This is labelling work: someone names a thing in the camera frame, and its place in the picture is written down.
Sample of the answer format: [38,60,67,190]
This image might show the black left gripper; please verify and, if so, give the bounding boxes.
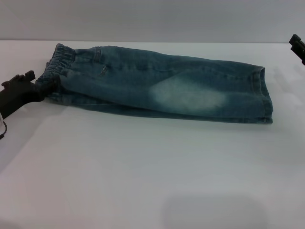
[0,70,60,120]

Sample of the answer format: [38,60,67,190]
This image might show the blue denim shorts with print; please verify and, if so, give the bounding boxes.
[35,42,274,125]

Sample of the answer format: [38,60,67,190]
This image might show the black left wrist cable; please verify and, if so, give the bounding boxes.
[0,121,8,141]

